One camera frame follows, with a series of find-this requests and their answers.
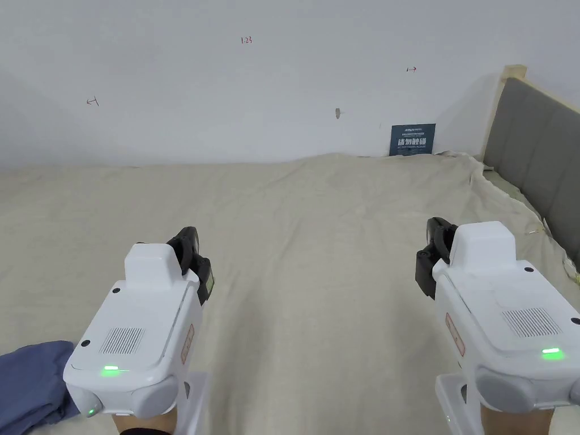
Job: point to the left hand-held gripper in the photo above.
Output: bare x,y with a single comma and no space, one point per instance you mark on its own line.
136,326

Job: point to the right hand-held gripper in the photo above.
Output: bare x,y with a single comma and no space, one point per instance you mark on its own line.
503,326

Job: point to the person's left hand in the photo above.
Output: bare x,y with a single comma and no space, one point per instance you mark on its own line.
145,423

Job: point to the person's right hand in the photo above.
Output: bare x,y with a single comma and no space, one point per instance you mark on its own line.
519,421

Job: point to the bed with beige sheet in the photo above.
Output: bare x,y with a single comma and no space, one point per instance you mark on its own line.
308,253

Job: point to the dark blue sign card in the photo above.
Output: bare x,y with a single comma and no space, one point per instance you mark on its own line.
413,140

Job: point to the grey padded headboard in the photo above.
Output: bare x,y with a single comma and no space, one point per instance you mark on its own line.
534,154

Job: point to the blue garment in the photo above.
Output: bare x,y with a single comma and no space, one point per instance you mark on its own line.
31,385

